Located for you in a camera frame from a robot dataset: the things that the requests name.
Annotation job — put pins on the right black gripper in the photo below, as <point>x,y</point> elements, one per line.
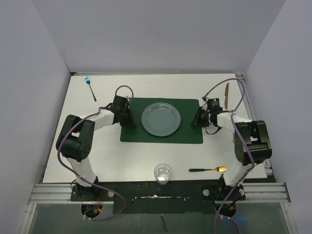
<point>197,121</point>

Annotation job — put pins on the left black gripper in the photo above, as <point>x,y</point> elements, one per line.
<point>130,123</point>

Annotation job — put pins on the dark green placemat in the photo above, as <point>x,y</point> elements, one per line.
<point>185,134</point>

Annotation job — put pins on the grey-blue round plate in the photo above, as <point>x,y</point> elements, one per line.
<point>161,119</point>

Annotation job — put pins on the brown knife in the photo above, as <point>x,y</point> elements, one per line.
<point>226,94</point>

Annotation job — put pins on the gold fork green handle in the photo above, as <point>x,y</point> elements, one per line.
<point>217,169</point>

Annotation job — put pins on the clear drinking glass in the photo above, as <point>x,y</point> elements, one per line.
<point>163,173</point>

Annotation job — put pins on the blue metallic fork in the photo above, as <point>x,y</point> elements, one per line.
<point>88,82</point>

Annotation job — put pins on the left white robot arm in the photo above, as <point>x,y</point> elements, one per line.
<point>76,137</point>

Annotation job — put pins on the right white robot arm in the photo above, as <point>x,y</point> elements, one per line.
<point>243,162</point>

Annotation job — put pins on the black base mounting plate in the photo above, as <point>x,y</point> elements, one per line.
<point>178,197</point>

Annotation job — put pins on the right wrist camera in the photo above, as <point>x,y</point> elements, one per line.
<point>213,105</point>

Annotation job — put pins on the aluminium right side rail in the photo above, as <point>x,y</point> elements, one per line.
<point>248,92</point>

